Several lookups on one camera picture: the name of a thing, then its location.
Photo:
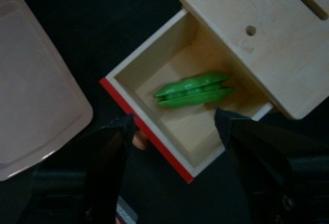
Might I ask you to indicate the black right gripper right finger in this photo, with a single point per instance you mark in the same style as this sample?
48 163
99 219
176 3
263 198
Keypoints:
265 157

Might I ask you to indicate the green toy pea pod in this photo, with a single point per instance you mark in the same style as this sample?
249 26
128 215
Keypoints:
192 93

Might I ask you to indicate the pale pink rectangular tray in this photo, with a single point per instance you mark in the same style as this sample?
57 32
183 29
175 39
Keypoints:
39 90

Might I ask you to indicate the wooden drawer with red front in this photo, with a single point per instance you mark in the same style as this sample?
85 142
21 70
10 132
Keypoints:
192 131

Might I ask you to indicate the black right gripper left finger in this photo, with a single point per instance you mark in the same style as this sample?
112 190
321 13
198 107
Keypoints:
104 157

